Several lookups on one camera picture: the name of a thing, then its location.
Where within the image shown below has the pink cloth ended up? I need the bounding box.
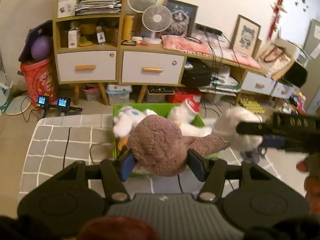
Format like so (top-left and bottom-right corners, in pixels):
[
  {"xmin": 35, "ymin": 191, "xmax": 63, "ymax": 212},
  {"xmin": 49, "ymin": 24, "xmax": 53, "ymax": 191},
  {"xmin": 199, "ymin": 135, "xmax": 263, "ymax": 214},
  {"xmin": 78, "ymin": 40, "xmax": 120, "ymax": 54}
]
[{"xmin": 161, "ymin": 34, "xmax": 262, "ymax": 70}]

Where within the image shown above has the yellow canister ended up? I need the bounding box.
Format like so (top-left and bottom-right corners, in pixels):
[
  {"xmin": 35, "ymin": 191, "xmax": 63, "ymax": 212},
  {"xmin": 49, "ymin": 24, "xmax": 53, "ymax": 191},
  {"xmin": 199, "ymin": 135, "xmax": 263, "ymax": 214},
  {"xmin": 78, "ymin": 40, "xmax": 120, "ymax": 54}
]
[{"xmin": 122, "ymin": 15, "xmax": 135, "ymax": 40}]

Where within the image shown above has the yellow plush toy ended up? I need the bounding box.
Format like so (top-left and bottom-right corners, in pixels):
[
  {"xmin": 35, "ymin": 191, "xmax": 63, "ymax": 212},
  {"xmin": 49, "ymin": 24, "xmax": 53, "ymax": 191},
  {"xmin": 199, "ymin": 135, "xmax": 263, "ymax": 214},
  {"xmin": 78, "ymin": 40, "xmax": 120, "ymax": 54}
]
[{"xmin": 117, "ymin": 137, "xmax": 130, "ymax": 153}]

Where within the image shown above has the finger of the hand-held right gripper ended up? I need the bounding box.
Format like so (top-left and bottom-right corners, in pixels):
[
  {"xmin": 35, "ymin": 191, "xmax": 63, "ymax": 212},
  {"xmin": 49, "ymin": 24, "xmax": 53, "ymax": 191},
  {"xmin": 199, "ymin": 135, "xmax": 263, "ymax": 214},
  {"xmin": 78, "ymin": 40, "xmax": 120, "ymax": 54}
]
[
  {"xmin": 236, "ymin": 120, "xmax": 266, "ymax": 135},
  {"xmin": 261, "ymin": 134, "xmax": 287, "ymax": 150}
]

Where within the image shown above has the brown plush toy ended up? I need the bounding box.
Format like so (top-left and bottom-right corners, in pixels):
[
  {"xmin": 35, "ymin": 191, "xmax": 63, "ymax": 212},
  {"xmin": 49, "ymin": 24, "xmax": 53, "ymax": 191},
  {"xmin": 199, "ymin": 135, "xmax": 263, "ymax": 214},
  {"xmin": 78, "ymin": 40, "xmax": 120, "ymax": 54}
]
[{"xmin": 127, "ymin": 114, "xmax": 230, "ymax": 178}]

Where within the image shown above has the small pink storage box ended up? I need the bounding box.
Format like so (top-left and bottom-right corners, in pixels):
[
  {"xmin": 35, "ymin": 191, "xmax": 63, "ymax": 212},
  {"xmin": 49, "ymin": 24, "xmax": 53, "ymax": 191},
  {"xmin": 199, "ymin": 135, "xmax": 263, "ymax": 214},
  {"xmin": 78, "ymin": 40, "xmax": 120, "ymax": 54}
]
[{"xmin": 84, "ymin": 87, "xmax": 103, "ymax": 102}]

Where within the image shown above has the purple ball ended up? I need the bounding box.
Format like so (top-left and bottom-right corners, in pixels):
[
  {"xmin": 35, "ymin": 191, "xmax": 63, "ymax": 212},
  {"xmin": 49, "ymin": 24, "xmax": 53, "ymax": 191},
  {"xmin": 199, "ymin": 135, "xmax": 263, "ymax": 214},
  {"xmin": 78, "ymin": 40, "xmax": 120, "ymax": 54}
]
[{"xmin": 30, "ymin": 36, "xmax": 53, "ymax": 60}]

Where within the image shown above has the yellow egg tray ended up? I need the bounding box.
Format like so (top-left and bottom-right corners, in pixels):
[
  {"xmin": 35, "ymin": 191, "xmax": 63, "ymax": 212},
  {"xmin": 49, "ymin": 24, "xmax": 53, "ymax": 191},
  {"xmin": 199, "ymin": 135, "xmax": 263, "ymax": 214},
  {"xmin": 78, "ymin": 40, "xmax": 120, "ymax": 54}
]
[{"xmin": 239, "ymin": 99, "xmax": 267, "ymax": 114}]

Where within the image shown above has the white drawer wooden handle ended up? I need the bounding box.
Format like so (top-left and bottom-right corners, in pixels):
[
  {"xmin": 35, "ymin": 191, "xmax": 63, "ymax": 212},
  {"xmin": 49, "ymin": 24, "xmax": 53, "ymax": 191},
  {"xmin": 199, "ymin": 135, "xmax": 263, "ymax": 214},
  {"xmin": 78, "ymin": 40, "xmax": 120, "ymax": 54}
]
[
  {"xmin": 241, "ymin": 72, "xmax": 277, "ymax": 95},
  {"xmin": 122, "ymin": 51, "xmax": 185, "ymax": 84},
  {"xmin": 271, "ymin": 82, "xmax": 294, "ymax": 99},
  {"xmin": 57, "ymin": 51, "xmax": 117, "ymax": 82}
]

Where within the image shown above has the dark red cloth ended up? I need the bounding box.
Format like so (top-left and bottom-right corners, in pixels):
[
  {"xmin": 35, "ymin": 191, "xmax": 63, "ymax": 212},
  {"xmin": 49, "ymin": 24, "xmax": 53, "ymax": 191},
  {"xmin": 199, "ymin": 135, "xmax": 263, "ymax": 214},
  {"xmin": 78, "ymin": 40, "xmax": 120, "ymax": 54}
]
[{"xmin": 77, "ymin": 216, "xmax": 159, "ymax": 240}]

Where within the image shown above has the tall wooden shelf cabinet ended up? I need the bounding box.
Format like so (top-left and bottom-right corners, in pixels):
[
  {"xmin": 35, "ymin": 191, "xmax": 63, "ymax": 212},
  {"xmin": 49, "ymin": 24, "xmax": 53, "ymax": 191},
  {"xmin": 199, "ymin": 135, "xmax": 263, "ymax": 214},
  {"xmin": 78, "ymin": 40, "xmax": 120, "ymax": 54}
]
[{"xmin": 52, "ymin": 0, "xmax": 130, "ymax": 105}]

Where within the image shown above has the stack of magazines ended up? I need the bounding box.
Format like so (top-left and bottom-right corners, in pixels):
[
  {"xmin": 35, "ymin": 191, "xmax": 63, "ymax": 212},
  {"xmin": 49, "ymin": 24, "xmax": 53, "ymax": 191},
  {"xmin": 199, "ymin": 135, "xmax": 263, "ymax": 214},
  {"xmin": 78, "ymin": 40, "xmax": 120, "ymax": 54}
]
[{"xmin": 74, "ymin": 0, "xmax": 122, "ymax": 16}]

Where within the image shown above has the red hanging decoration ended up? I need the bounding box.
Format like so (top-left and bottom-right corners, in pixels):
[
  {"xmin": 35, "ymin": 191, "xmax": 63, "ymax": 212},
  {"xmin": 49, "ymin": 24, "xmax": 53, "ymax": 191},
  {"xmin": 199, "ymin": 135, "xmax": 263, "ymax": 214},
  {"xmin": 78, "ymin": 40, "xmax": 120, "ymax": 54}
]
[{"xmin": 266, "ymin": 0, "xmax": 288, "ymax": 40}]

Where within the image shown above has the white knit glove red cuff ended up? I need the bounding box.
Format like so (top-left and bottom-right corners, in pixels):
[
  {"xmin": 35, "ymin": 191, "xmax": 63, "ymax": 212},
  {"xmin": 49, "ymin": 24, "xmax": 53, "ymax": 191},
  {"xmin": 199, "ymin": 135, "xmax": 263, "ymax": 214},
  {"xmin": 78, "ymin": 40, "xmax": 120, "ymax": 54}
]
[{"xmin": 167, "ymin": 99, "xmax": 200, "ymax": 125}]

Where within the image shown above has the small white desk fan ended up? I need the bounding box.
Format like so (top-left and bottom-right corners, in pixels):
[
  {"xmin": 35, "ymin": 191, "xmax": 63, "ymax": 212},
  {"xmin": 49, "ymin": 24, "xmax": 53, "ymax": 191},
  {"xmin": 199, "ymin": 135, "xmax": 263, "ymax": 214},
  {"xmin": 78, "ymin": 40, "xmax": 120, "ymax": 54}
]
[{"xmin": 142, "ymin": 4, "xmax": 173, "ymax": 44}]

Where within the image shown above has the red box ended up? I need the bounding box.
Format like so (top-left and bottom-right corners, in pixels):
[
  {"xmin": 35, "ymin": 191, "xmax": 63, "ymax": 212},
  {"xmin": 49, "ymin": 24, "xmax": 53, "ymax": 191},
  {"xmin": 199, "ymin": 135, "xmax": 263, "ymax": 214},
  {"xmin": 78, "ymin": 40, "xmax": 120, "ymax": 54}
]
[{"xmin": 167, "ymin": 90, "xmax": 203, "ymax": 105}]

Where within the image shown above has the black bag under table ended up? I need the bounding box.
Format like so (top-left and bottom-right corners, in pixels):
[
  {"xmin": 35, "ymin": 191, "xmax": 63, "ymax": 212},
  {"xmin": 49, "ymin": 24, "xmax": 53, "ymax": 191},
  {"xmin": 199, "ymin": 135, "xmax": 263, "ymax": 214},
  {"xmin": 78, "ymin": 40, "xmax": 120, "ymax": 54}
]
[{"xmin": 181, "ymin": 60, "xmax": 213, "ymax": 88}]

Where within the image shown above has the black power strip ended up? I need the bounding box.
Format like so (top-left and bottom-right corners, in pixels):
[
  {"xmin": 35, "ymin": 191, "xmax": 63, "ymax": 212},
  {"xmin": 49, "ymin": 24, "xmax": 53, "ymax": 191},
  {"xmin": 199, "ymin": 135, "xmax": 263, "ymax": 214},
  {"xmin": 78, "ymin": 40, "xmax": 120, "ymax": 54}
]
[{"xmin": 195, "ymin": 24, "xmax": 223, "ymax": 36}]

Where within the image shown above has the white fluffy plush toy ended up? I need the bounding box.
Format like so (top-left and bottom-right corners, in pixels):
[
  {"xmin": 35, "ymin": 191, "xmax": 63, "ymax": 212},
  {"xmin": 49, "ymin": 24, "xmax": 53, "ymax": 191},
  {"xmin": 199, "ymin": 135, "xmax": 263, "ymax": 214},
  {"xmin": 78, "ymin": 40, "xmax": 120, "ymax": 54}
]
[{"xmin": 212, "ymin": 106, "xmax": 265, "ymax": 153}]

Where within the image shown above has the dark purple flat bag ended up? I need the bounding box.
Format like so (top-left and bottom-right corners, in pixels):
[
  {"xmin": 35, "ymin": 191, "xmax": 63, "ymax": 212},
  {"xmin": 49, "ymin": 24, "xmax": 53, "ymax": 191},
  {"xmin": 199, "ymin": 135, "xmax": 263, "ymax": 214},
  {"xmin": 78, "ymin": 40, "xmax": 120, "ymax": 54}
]
[{"xmin": 19, "ymin": 20, "xmax": 53, "ymax": 63}]

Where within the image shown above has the clear storage box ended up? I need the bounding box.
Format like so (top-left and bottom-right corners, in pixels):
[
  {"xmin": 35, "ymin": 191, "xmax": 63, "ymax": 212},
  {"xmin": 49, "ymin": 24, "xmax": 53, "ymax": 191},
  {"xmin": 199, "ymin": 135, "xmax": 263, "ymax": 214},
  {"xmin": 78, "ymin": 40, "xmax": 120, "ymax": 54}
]
[
  {"xmin": 145, "ymin": 85, "xmax": 174, "ymax": 103},
  {"xmin": 106, "ymin": 84, "xmax": 132, "ymax": 105}
]

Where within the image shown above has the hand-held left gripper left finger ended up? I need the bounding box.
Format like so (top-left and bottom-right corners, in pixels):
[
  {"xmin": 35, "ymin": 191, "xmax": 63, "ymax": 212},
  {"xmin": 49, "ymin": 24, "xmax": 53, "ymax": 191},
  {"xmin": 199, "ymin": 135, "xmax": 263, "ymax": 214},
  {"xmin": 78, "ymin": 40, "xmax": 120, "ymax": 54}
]
[{"xmin": 54, "ymin": 150, "xmax": 137, "ymax": 203}]

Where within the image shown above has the white plastic bag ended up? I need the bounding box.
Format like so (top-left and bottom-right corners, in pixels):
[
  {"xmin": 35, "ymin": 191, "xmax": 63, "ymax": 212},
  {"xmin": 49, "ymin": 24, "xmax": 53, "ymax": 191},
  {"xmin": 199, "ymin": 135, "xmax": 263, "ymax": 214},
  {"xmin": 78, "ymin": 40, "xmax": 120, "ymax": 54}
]
[{"xmin": 0, "ymin": 80, "xmax": 13, "ymax": 115}]

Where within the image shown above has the red printed bucket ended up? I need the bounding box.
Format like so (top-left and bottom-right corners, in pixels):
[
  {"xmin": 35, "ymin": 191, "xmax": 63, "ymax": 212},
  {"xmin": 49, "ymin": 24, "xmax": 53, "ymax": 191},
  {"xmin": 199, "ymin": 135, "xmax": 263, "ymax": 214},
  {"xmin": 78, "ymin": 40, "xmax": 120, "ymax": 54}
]
[{"xmin": 20, "ymin": 57, "xmax": 59, "ymax": 108}]

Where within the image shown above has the black cable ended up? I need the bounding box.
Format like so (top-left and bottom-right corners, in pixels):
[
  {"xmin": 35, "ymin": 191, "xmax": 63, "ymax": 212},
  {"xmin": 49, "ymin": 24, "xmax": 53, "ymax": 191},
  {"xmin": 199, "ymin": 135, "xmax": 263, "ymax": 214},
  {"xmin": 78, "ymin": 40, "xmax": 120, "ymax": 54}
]
[{"xmin": 220, "ymin": 32, "xmax": 243, "ymax": 80}]

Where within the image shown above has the pile of papers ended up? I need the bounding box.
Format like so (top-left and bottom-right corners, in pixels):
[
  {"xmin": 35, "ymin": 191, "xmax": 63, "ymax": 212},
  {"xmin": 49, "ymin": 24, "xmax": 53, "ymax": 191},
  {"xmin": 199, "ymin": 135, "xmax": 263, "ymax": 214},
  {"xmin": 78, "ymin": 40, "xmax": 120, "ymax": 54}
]
[{"xmin": 197, "ymin": 66, "xmax": 242, "ymax": 97}]

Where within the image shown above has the white carton box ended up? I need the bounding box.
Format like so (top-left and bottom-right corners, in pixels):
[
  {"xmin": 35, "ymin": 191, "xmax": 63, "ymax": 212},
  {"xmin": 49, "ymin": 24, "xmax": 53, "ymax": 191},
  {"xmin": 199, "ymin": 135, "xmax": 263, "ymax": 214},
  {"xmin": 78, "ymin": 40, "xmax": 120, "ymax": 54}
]
[{"xmin": 57, "ymin": 0, "xmax": 82, "ymax": 18}]

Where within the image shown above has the grey checked blanket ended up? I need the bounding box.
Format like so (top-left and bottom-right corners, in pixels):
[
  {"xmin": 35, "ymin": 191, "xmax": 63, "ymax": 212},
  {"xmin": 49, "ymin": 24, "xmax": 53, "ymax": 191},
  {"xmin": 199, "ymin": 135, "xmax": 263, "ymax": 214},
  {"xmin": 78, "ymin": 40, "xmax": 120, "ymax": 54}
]
[{"xmin": 19, "ymin": 114, "xmax": 308, "ymax": 198}]

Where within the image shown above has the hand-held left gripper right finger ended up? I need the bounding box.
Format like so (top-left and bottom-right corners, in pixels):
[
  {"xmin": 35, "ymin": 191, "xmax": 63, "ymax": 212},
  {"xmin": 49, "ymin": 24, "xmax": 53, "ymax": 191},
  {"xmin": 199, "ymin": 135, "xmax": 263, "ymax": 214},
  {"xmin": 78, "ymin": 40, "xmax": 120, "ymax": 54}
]
[{"xmin": 187, "ymin": 149, "xmax": 270, "ymax": 203}]

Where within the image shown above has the low wooden cabinet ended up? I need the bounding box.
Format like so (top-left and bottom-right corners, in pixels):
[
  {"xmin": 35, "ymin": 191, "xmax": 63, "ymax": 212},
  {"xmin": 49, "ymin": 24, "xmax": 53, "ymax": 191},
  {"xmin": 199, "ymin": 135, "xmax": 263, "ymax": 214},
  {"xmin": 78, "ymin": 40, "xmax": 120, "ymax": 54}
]
[{"xmin": 120, "ymin": 41, "xmax": 297, "ymax": 105}]

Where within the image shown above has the framed cat picture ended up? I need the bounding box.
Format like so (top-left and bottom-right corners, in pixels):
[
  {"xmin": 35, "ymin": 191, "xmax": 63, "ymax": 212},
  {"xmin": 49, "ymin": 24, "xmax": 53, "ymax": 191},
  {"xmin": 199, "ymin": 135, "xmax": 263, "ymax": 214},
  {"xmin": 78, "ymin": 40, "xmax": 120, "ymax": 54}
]
[{"xmin": 164, "ymin": 0, "xmax": 198, "ymax": 37}]

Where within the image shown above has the white and blue small box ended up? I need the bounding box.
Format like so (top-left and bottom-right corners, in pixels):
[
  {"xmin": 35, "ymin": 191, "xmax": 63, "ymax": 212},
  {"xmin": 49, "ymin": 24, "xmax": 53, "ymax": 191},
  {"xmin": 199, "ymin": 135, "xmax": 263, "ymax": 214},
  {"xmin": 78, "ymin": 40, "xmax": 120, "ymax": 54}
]
[{"xmin": 67, "ymin": 27, "xmax": 81, "ymax": 48}]

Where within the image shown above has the brown round object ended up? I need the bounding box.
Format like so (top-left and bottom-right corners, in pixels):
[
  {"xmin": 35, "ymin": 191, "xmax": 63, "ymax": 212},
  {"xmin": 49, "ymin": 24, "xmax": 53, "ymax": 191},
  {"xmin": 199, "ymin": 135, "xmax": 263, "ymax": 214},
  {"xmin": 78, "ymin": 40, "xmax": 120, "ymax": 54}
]
[{"xmin": 80, "ymin": 23, "xmax": 97, "ymax": 37}]

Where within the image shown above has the white bathroom scale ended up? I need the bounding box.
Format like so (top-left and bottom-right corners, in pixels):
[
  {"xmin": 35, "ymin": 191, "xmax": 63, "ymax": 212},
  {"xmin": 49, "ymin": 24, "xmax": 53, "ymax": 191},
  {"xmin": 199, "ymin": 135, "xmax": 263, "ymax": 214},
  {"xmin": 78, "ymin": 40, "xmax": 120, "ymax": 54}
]
[{"xmin": 5, "ymin": 96, "xmax": 32, "ymax": 116}]

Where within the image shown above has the person's right hand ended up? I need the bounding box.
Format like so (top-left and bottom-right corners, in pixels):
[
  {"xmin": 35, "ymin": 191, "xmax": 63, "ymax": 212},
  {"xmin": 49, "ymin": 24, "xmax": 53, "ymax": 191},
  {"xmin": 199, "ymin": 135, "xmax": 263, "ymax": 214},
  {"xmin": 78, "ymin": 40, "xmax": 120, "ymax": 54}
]
[{"xmin": 296, "ymin": 152, "xmax": 320, "ymax": 200}]

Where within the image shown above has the framed bear picture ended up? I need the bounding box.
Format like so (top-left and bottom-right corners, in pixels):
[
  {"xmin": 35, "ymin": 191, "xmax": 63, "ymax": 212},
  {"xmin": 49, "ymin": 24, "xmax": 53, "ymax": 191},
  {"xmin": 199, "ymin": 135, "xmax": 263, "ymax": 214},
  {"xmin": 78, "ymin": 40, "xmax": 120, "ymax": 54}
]
[{"xmin": 231, "ymin": 14, "xmax": 262, "ymax": 57}]

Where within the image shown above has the small black screen device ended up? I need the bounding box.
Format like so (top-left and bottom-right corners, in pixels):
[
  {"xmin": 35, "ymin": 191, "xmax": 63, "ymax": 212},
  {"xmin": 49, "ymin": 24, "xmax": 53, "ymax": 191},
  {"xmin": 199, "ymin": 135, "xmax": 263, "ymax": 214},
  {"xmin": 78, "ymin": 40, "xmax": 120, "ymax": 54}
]
[
  {"xmin": 57, "ymin": 97, "xmax": 83, "ymax": 113},
  {"xmin": 37, "ymin": 95, "xmax": 49, "ymax": 108}
]

